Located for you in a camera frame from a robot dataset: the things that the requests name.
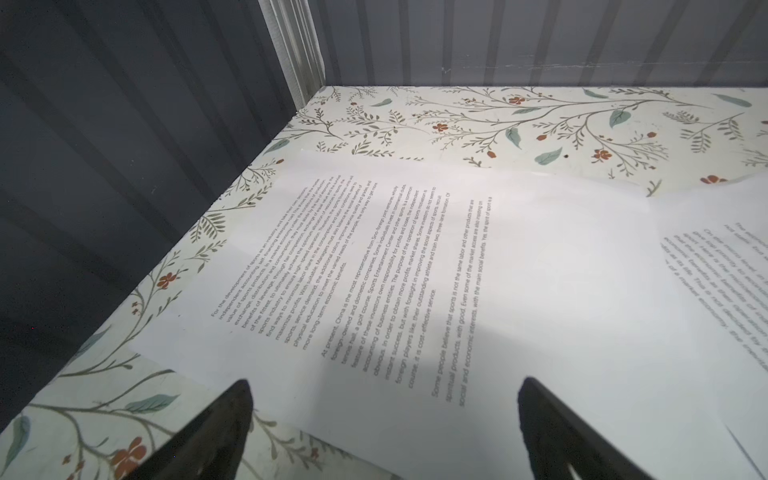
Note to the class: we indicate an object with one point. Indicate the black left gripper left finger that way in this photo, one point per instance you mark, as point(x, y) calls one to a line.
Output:
point(210, 446)

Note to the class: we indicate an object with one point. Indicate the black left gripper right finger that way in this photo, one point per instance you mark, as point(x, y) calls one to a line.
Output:
point(561, 445)

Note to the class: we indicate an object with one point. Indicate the white printed paper sheet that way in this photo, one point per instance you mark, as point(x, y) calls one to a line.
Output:
point(395, 308)

